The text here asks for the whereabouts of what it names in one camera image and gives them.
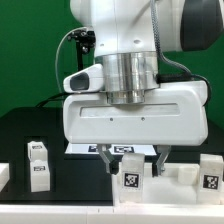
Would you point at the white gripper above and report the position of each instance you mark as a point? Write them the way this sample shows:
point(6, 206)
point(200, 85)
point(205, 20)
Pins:
point(173, 114)

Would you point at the white square tabletop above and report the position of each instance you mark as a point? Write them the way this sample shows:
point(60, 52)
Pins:
point(176, 186)

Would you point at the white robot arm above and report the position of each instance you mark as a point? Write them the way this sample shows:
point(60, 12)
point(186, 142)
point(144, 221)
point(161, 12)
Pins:
point(122, 98)

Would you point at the white tag sheet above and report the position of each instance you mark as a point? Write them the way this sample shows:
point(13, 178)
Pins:
point(115, 149)

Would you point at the white left fence block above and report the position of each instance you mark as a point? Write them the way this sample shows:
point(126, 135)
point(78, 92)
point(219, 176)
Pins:
point(4, 175)

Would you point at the white front fence bar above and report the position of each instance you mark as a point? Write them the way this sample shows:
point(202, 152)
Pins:
point(35, 214)

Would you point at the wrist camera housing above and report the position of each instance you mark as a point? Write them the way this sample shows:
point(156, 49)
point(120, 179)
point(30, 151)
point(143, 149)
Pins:
point(90, 79)

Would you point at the black camera on stand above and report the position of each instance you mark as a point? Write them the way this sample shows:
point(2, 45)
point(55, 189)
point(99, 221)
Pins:
point(85, 40)

